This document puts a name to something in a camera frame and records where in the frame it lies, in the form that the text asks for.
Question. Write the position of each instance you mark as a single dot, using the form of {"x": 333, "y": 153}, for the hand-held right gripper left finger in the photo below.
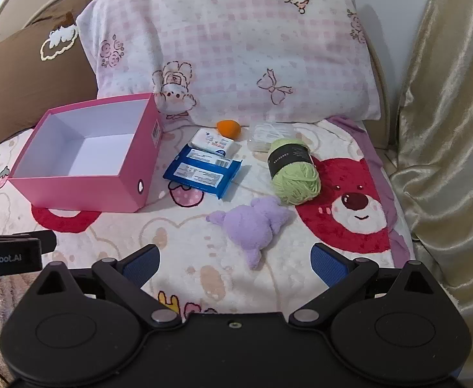
{"x": 139, "y": 266}

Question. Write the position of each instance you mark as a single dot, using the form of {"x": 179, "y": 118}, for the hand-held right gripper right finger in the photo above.
{"x": 329, "y": 266}

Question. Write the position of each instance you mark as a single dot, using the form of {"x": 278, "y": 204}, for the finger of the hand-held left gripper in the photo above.
{"x": 48, "y": 242}

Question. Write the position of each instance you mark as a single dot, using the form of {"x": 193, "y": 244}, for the pink cardboard box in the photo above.
{"x": 79, "y": 194}

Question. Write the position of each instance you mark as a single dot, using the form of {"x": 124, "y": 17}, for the green yarn ball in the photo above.
{"x": 297, "y": 182}

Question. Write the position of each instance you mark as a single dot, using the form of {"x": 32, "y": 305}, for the purple plush toy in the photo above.
{"x": 246, "y": 226}

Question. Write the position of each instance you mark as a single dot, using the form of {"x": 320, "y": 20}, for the blue wet wipes packet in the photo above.
{"x": 196, "y": 178}

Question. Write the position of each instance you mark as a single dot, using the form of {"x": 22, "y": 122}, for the white tissue pack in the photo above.
{"x": 212, "y": 141}

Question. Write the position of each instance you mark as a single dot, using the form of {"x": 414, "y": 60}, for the clear floss pick box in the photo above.
{"x": 269, "y": 131}

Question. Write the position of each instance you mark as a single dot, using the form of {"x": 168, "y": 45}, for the orange makeup sponge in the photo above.
{"x": 227, "y": 127}

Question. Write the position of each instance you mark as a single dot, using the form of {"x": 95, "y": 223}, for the printed bear blanket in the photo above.
{"x": 204, "y": 250}

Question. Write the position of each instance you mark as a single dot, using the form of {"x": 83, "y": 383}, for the brown pillow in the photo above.
{"x": 26, "y": 85}

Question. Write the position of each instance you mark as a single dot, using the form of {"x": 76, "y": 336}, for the gold satin curtain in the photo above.
{"x": 442, "y": 129}

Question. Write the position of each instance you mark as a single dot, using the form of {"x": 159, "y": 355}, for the pink checked cartoon pillow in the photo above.
{"x": 240, "y": 48}

